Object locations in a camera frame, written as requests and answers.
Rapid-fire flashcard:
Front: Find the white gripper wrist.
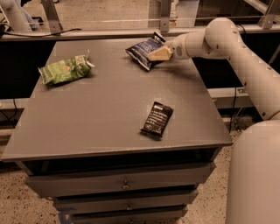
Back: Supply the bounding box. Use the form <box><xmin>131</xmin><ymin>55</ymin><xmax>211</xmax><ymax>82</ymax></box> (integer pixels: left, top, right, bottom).
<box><xmin>148</xmin><ymin>33</ymin><xmax>190</xmax><ymax>61</ymax></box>

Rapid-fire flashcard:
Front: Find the blue chip bag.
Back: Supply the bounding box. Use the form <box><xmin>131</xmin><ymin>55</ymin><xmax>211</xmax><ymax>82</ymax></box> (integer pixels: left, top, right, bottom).
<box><xmin>125</xmin><ymin>31</ymin><xmax>165</xmax><ymax>71</ymax></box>

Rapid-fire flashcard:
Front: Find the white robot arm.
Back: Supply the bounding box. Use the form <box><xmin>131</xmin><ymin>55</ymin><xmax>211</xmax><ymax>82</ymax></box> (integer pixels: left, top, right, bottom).
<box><xmin>148</xmin><ymin>17</ymin><xmax>280</xmax><ymax>224</ymax></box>

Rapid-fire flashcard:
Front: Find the green chip bag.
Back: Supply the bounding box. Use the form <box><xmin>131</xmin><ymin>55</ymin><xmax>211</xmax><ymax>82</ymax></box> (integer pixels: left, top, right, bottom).
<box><xmin>38</xmin><ymin>55</ymin><xmax>95</xmax><ymax>85</ymax></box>

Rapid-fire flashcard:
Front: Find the black snack bar wrapper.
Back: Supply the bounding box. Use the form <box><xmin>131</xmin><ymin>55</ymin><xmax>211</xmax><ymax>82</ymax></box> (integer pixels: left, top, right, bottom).
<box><xmin>141</xmin><ymin>101</ymin><xmax>173</xmax><ymax>137</ymax></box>

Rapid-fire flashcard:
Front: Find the white pipe leg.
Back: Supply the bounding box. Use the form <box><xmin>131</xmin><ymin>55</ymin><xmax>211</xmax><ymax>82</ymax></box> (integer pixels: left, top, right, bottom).
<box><xmin>0</xmin><ymin>0</ymin><xmax>32</xmax><ymax>32</ymax></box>

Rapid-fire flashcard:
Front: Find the middle grey drawer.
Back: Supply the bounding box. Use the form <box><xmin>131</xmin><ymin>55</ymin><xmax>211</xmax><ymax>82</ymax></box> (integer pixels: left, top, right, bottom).
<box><xmin>54</xmin><ymin>188</ymin><xmax>198</xmax><ymax>214</ymax></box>

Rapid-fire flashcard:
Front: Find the grey drawer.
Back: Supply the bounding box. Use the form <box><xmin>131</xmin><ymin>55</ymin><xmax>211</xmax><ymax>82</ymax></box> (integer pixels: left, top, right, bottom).
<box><xmin>71</xmin><ymin>206</ymin><xmax>187</xmax><ymax>224</ymax></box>
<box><xmin>26</xmin><ymin>162</ymin><xmax>215</xmax><ymax>198</ymax></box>
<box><xmin>54</xmin><ymin>188</ymin><xmax>198</xmax><ymax>214</ymax></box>

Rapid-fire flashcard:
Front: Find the bottom grey drawer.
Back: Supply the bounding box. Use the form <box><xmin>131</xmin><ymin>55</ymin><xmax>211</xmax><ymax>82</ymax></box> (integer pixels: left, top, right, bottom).
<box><xmin>71</xmin><ymin>206</ymin><xmax>187</xmax><ymax>224</ymax></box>

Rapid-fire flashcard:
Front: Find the top grey drawer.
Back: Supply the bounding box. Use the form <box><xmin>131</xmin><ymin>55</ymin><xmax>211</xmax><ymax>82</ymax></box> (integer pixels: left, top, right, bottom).
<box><xmin>26</xmin><ymin>162</ymin><xmax>215</xmax><ymax>198</ymax></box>

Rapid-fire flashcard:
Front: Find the metal bracket post centre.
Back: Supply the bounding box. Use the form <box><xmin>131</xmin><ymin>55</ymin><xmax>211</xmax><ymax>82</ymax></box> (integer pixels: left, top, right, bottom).
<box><xmin>158</xmin><ymin>0</ymin><xmax>172</xmax><ymax>33</ymax></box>

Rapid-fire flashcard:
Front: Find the metal bracket post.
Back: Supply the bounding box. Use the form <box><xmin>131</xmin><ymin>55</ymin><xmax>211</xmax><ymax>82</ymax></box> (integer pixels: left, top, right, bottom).
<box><xmin>158</xmin><ymin>0</ymin><xmax>172</xmax><ymax>33</ymax></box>
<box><xmin>41</xmin><ymin>0</ymin><xmax>63</xmax><ymax>34</ymax></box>

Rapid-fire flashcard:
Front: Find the grey metal rail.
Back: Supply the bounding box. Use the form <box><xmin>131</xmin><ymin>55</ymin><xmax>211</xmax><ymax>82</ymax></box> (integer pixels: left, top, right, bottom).
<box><xmin>0</xmin><ymin>24</ymin><xmax>264</xmax><ymax>42</ymax></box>

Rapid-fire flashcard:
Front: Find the black cable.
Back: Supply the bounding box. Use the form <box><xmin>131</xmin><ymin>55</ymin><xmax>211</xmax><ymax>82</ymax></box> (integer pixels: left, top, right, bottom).
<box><xmin>0</xmin><ymin>24</ymin><xmax>82</xmax><ymax>39</ymax></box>

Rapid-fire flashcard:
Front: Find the metal bracket post left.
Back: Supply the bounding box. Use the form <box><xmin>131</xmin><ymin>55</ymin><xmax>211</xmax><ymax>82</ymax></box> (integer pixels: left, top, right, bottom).
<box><xmin>41</xmin><ymin>0</ymin><xmax>63</xmax><ymax>34</ymax></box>

